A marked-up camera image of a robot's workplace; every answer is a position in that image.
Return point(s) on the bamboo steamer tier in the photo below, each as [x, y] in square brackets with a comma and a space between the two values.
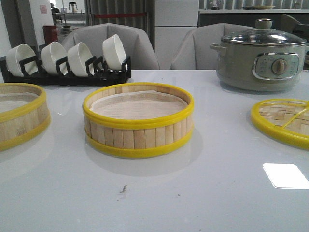
[138, 120]
[23, 113]

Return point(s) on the bamboo steamer lid yellow rim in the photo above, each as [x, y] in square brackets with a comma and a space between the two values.
[285, 120]

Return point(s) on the black dish rack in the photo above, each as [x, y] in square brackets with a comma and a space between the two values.
[97, 73]

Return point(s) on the grey armchair left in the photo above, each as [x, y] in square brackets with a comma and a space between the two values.
[135, 41]

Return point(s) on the grey armchair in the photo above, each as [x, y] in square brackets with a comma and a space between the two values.
[194, 52]
[135, 41]

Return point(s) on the white bowl far right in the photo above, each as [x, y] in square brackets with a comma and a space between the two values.
[113, 52]

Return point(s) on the white bowl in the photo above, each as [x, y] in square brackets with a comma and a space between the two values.
[77, 57]
[113, 52]
[50, 54]
[15, 55]

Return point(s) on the grey armchair right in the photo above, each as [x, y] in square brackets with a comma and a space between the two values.
[194, 52]

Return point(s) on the grey electric cooking pot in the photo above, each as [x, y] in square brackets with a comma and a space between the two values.
[260, 68]

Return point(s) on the glass pot lid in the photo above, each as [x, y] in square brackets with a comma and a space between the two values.
[264, 35]

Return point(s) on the white bowl far left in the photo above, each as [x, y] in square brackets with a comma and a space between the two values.
[15, 55]

